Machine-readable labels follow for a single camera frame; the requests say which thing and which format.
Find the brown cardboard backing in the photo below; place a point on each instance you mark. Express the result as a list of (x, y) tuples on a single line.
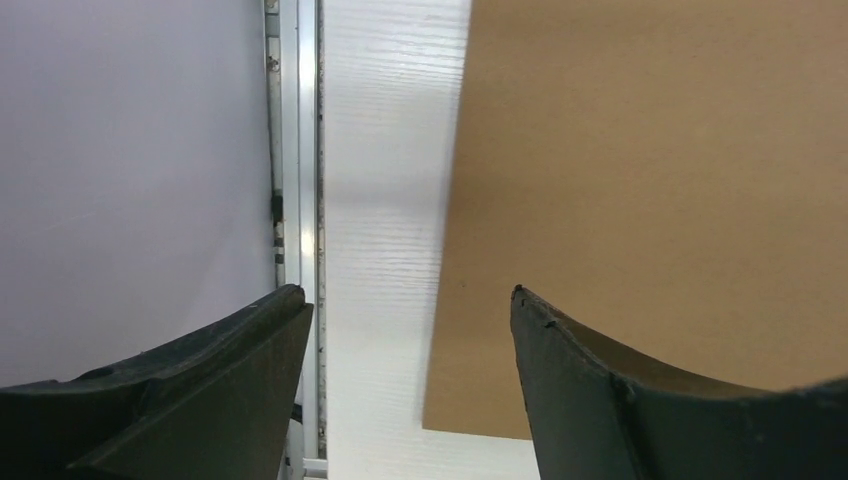
[(672, 174)]

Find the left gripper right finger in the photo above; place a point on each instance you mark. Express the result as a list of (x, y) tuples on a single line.
[(598, 409)]

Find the aluminium rail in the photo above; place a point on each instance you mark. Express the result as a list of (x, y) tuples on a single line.
[(293, 71)]

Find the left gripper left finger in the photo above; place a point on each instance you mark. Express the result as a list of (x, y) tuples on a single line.
[(213, 404)]

